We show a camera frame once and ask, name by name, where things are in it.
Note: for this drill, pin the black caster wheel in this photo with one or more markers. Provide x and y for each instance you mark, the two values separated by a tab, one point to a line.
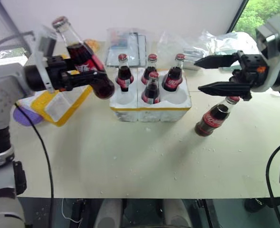
256	204

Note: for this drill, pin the yellow snack packet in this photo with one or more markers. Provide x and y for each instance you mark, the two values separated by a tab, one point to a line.
92	44

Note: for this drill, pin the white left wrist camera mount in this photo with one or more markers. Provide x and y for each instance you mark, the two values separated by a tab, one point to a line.
41	60

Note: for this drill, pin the white foam crate yellow tape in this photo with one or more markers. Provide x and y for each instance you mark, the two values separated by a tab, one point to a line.
130	111

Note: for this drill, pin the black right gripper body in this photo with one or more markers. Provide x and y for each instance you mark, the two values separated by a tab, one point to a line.
251	69

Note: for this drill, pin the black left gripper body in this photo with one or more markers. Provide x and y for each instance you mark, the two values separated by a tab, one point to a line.
56	71

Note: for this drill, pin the glass cola bottle red cap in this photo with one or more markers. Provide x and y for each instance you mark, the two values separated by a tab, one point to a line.
212	118
174	80
151	92
145	76
78	51
124	76

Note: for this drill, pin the white crumpled plastic bag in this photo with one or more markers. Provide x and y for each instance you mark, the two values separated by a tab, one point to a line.
232	41

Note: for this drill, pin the dark window frame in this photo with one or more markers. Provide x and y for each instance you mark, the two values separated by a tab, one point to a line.
239	15

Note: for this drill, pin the clear plastic box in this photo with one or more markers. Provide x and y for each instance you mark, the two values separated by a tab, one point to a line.
125	41

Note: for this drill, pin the purple round disc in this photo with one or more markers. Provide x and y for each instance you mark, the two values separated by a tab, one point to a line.
23	117

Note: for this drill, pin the yellow and white cloth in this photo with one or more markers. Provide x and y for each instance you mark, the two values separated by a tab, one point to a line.
59	107

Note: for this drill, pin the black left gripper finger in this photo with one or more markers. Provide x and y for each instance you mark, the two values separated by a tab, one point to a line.
87	77

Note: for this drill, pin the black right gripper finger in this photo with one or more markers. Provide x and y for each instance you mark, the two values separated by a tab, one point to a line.
225	89
215	62

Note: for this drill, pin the crumpled clear plastic bag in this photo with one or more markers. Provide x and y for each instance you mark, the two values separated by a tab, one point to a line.
170	45

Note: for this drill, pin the grey rounded shape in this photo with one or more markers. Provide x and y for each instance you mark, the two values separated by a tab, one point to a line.
107	213
176	213

